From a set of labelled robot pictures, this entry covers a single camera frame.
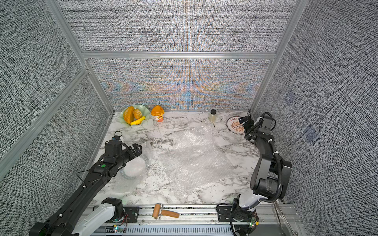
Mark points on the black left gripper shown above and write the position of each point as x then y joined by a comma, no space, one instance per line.
133,154

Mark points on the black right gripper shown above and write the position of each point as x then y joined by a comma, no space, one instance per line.
245,119

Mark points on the plate bubble wrap sheet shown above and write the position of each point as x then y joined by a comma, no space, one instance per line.
183,134

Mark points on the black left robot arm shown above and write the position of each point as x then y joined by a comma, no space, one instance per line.
82,188

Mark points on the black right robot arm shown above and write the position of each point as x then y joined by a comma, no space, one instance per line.
271,175

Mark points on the yellow banana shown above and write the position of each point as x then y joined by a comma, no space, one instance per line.
138,121

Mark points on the small bottle with black cap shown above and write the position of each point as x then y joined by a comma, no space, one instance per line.
213,116

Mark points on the small brown croissant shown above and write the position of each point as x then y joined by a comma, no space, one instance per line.
137,114

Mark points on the large orange bread loaf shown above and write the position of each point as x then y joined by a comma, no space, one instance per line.
128,115

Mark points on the green leaf-shaped bowl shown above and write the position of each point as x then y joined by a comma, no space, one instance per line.
145,111

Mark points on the orange lidded snack cup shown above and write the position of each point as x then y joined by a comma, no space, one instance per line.
157,112

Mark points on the wooden roller tool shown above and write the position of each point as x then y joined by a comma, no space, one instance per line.
158,211

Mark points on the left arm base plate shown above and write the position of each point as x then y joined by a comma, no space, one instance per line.
130,215

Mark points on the aluminium front rail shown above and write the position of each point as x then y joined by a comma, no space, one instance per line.
274,219

